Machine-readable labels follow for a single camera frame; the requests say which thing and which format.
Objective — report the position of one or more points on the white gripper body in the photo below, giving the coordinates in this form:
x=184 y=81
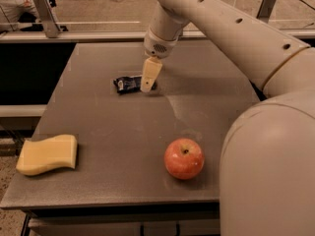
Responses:
x=157 y=47

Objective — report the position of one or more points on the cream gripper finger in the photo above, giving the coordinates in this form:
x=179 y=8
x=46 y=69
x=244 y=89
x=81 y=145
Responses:
x=151 y=69

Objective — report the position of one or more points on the dark blue rxbar wrapper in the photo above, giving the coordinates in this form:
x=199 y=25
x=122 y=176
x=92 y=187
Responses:
x=127 y=84

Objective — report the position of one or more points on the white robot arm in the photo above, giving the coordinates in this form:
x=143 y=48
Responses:
x=267 y=163

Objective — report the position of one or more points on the red apple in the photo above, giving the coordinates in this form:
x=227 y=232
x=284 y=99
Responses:
x=184 y=159

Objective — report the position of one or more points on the seated person in background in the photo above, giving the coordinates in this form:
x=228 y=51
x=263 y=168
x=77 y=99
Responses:
x=12 y=10

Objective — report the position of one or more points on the yellow sponge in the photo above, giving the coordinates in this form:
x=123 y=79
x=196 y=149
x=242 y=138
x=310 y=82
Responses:
x=46 y=155

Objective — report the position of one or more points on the left metal rail bracket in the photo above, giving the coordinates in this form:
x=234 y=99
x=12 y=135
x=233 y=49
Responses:
x=46 y=17

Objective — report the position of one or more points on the metal rail bracket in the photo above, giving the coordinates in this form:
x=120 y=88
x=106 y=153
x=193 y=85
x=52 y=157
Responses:
x=265 y=10
x=46 y=17

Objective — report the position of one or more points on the right metal rail bracket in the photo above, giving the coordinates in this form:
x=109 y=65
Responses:
x=265 y=10

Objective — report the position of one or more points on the grey metal guard rail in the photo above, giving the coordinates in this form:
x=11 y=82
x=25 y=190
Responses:
x=103 y=36

